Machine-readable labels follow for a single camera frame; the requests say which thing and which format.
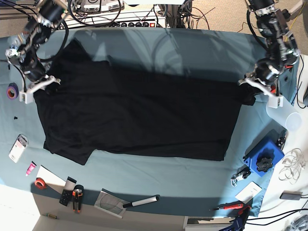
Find metal pulley carabiner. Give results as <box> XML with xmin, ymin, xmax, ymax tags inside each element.
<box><xmin>231</xmin><ymin>167</ymin><xmax>251</xmax><ymax>187</ymax></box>

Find grey adapter box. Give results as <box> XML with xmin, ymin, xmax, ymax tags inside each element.
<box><xmin>280</xmin><ymin>191</ymin><xmax>302</xmax><ymax>201</ymax></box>

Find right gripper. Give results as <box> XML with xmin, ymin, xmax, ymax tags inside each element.
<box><xmin>19</xmin><ymin>60</ymin><xmax>60</xmax><ymax>104</ymax></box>

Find orange tape roll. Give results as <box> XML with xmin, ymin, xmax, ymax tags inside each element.
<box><xmin>34</xmin><ymin>178</ymin><xmax>47</xmax><ymax>190</ymax></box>

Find white cable bundle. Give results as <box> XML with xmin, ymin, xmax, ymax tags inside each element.
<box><xmin>278</xmin><ymin>148</ymin><xmax>306</xmax><ymax>185</ymax></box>

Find black white remote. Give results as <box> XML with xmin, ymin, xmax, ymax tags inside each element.
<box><xmin>59</xmin><ymin>177</ymin><xmax>77</xmax><ymax>206</ymax></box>

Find pink small tube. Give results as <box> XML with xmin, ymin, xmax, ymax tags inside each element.
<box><xmin>26</xmin><ymin>161</ymin><xmax>37</xmax><ymax>176</ymax></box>

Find orange screwdriver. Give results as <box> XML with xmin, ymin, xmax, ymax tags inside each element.
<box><xmin>212</xmin><ymin>203</ymin><xmax>244</xmax><ymax>211</ymax></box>

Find blue block with knob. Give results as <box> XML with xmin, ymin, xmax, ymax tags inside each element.
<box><xmin>243</xmin><ymin>137</ymin><xmax>284</xmax><ymax>177</ymax></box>

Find translucent plastic cup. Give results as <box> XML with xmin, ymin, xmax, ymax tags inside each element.
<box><xmin>266</xmin><ymin>96</ymin><xmax>302</xmax><ymax>131</ymax></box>

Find white black marker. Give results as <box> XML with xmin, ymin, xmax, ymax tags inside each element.
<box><xmin>123</xmin><ymin>195</ymin><xmax>160</xmax><ymax>208</ymax></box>

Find purple tape roll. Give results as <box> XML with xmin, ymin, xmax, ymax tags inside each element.
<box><xmin>6</xmin><ymin>82</ymin><xmax>19</xmax><ymax>100</ymax></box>

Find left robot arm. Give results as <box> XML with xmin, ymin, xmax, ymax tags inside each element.
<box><xmin>238</xmin><ymin>0</ymin><xmax>300</xmax><ymax>109</ymax></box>

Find orange black pliers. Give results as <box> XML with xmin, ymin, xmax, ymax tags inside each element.
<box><xmin>72</xmin><ymin>185</ymin><xmax>84</xmax><ymax>214</ymax></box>

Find grey patterned booklet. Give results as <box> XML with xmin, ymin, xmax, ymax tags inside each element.
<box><xmin>94</xmin><ymin>191</ymin><xmax>128</xmax><ymax>218</ymax></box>

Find white card box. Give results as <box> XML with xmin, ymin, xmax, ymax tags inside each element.
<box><xmin>235</xmin><ymin>181</ymin><xmax>262</xmax><ymax>204</ymax></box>

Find pink white blister pack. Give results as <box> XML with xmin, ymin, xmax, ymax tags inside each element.
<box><xmin>9</xmin><ymin>134</ymin><xmax>28</xmax><ymax>163</ymax></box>

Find power strip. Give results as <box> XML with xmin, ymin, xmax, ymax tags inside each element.
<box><xmin>107</xmin><ymin>19</ymin><xmax>167</xmax><ymax>28</ymax></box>

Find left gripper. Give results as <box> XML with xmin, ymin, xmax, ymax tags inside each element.
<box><xmin>238</xmin><ymin>59</ymin><xmax>281</xmax><ymax>97</ymax></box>

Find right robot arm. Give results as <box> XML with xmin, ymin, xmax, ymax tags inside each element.
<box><xmin>5</xmin><ymin>0</ymin><xmax>69</xmax><ymax>104</ymax></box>

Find black t-shirt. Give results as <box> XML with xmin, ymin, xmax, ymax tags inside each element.
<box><xmin>34</xmin><ymin>40</ymin><xmax>256</xmax><ymax>165</ymax></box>

